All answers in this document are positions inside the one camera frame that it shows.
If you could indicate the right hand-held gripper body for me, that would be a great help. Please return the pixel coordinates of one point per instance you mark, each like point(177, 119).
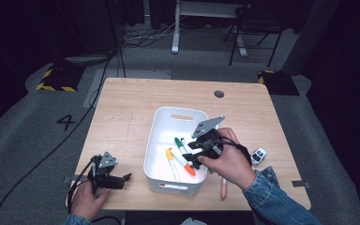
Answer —
point(211, 146)

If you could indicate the person's right hand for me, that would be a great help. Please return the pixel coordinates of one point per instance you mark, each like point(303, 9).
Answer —
point(231, 165)

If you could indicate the yellow capped white marker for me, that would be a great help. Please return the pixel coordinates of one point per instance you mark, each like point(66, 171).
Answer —
point(169, 154)

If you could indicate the dark green capped white marker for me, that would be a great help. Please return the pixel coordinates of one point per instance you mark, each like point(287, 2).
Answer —
point(178, 142)

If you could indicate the grey curtain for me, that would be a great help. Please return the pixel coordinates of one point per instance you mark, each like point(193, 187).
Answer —
point(309, 34)

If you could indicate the black chair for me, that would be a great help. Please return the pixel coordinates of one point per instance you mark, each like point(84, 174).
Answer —
point(256, 22)

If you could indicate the person's left hand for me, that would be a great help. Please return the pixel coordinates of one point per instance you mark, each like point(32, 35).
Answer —
point(86, 203)

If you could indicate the light green capped white marker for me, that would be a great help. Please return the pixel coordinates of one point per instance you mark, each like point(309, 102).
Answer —
point(211, 171)

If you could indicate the black stand pole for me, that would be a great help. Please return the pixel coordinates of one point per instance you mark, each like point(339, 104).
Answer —
point(118, 40)

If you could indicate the grey tape piece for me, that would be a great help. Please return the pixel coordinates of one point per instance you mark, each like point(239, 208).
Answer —
point(70, 179)
point(300, 184)

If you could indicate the peach capped white marker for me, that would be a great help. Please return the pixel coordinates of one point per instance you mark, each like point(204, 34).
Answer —
point(224, 190)

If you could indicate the orange capped white marker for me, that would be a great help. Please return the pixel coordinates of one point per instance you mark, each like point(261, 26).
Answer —
point(189, 170)

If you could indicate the white plastic bin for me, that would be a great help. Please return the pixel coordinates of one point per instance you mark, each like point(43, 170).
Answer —
point(165, 128)

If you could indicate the yellow black striped base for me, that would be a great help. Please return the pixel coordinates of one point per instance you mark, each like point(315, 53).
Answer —
point(61, 79)
point(278, 82)

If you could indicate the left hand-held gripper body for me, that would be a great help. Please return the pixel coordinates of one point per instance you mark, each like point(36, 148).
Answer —
point(103, 178)

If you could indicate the light grey cloth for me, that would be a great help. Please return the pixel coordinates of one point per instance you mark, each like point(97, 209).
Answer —
point(193, 222)

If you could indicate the white desk frame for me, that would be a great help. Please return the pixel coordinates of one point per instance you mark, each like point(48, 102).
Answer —
point(175, 31)

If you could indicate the white toy car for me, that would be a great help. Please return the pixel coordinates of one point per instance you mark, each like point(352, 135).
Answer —
point(258, 157)

